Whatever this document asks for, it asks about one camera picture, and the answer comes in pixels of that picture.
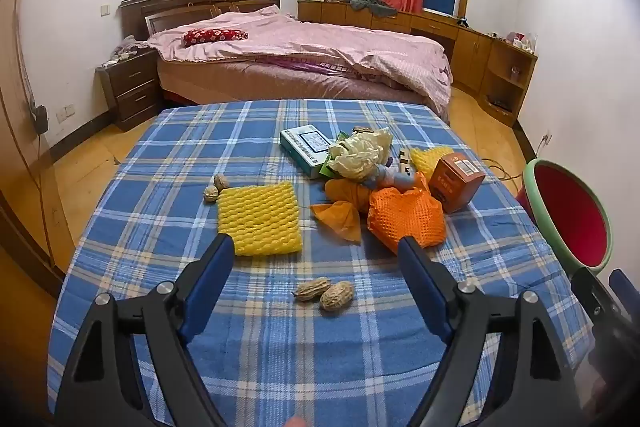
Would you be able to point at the orange cardboard box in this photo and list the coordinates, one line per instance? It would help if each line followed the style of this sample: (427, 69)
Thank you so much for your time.
(452, 187)

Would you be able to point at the white wall socket with plug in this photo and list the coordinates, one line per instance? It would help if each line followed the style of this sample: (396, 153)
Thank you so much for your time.
(547, 139)

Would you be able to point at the blue plaid tablecloth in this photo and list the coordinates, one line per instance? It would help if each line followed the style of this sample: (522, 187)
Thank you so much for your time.
(280, 357)

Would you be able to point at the wooden block strip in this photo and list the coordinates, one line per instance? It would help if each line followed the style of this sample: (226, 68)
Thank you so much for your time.
(406, 162)

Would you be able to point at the black charger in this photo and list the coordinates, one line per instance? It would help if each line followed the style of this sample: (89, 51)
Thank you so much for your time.
(41, 119)

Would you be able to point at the large yellow foam net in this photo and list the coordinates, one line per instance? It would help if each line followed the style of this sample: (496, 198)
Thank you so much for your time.
(260, 219)

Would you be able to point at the orange foam net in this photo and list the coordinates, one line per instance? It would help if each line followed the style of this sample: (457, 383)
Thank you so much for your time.
(405, 217)

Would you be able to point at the wooden wardrobe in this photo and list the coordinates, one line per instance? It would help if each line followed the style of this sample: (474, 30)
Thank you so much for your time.
(20, 132)

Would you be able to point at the small items on cabinet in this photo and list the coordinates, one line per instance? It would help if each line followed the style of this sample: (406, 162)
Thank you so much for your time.
(520, 41)

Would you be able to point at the red floral pillow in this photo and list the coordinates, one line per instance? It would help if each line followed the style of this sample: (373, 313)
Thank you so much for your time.
(215, 37)

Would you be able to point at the orange plastic bag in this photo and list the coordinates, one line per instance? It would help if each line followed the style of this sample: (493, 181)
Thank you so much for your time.
(342, 207)

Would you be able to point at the person's left hand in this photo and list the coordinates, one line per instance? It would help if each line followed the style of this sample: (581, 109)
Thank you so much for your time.
(297, 422)

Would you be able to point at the small yellow foam net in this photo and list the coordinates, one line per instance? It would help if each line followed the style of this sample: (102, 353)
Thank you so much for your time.
(430, 157)

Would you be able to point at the red bin with green rim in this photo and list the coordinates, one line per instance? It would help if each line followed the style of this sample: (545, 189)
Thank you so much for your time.
(570, 212)

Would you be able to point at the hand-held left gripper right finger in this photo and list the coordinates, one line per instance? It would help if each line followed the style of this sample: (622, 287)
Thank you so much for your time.
(422, 287)

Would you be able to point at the grey clothes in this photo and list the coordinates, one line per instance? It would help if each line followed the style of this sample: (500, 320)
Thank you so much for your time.
(370, 3)

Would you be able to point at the clutter on nightstand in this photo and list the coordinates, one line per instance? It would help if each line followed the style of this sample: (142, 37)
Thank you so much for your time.
(127, 49)

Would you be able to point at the white and teal medicine box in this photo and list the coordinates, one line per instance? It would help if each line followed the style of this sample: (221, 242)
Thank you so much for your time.
(305, 147)

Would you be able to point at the white wall switch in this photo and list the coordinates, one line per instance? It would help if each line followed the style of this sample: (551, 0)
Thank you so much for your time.
(106, 9)

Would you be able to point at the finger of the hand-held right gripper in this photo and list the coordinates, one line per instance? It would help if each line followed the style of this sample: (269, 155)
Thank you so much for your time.
(592, 297)
(622, 287)

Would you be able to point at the cream plastic bag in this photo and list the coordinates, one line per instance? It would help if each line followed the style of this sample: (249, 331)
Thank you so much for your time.
(357, 154)

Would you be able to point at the pink quilt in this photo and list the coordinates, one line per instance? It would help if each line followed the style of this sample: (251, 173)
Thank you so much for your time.
(310, 42)

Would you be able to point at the dark wooden nightstand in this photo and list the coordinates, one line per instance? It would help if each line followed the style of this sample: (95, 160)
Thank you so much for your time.
(132, 92)

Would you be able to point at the long wooden cabinet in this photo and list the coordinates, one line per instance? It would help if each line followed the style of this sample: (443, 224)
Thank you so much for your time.
(470, 52)

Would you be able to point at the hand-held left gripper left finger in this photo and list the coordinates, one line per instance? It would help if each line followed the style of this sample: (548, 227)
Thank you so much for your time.
(211, 287)

